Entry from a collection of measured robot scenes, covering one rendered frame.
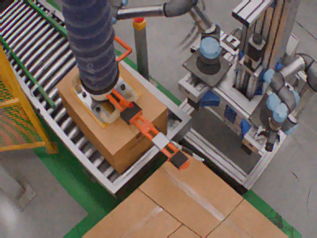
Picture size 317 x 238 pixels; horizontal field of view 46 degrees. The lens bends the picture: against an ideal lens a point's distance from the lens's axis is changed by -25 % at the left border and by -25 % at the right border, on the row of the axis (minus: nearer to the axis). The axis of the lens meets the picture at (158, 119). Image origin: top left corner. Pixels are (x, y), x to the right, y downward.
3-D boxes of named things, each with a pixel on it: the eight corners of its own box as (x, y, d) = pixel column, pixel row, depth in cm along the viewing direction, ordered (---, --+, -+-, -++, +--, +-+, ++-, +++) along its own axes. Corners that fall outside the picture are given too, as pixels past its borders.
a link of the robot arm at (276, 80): (304, 43, 207) (267, 68, 181) (315, 57, 204) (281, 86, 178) (297, 55, 216) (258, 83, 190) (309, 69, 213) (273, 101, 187)
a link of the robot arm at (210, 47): (197, 62, 254) (198, 50, 242) (200, 44, 259) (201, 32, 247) (219, 66, 253) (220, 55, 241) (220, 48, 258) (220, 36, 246)
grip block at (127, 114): (119, 116, 253) (118, 111, 247) (132, 103, 255) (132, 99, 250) (130, 126, 250) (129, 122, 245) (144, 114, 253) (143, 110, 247)
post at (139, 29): (138, 86, 376) (131, 21, 283) (144, 80, 377) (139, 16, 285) (144, 91, 374) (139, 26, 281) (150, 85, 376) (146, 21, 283)
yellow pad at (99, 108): (70, 92, 270) (68, 88, 266) (82, 81, 273) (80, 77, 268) (104, 130, 261) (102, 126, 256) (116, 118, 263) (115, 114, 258)
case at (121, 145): (65, 110, 310) (55, 85, 272) (106, 73, 319) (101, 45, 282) (120, 174, 292) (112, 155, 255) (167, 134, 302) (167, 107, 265)
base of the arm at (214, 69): (205, 49, 269) (205, 41, 260) (225, 64, 265) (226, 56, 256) (190, 64, 265) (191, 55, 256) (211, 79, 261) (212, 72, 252)
